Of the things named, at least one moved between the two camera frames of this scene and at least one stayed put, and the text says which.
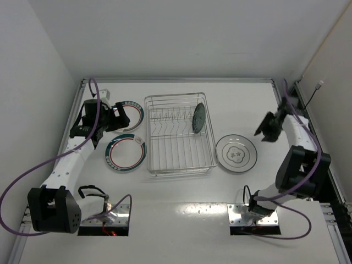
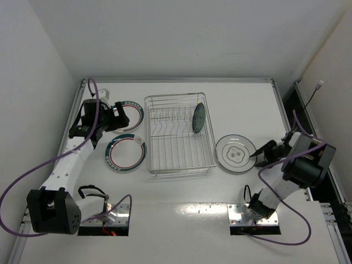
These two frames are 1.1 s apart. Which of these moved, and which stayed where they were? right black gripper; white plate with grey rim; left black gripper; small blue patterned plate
Moved: right black gripper
Stayed: left black gripper; white plate with grey rim; small blue patterned plate
